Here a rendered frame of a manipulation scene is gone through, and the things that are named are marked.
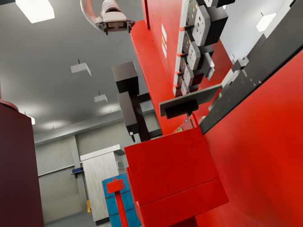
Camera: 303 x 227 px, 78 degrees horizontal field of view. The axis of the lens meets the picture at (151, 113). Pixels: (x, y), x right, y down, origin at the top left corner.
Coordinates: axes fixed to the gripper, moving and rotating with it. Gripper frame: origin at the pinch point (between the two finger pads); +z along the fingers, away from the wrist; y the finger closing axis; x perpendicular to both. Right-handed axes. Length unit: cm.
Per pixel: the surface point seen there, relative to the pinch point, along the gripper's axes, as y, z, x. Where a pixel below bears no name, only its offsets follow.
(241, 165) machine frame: -22, 61, -13
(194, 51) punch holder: -33.4, 5.1, -10.4
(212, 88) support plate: -33.2, 25.7, -16.6
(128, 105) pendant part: -8, -64, -98
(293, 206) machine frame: -20, 74, -4
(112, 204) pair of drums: 34, -54, -308
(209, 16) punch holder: -31.6, 14.5, 7.3
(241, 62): -34.2, 34.5, -0.1
